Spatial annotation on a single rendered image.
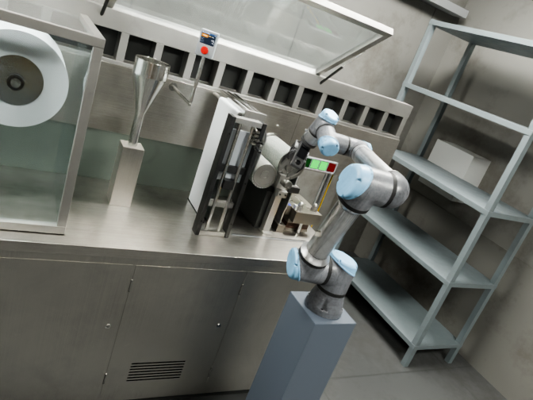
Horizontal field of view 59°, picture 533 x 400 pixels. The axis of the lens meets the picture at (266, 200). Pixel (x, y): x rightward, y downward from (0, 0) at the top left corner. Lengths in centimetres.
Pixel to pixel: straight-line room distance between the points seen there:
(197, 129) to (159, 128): 19
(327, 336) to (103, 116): 135
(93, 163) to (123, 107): 30
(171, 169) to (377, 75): 239
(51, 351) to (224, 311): 71
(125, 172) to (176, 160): 40
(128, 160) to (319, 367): 114
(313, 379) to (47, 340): 104
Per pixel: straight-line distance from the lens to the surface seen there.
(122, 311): 203
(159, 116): 229
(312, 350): 186
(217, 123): 221
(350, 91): 269
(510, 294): 391
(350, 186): 145
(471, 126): 428
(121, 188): 210
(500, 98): 420
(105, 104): 224
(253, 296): 219
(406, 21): 434
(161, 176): 241
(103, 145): 230
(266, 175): 221
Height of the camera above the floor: 180
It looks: 19 degrees down
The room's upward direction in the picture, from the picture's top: 20 degrees clockwise
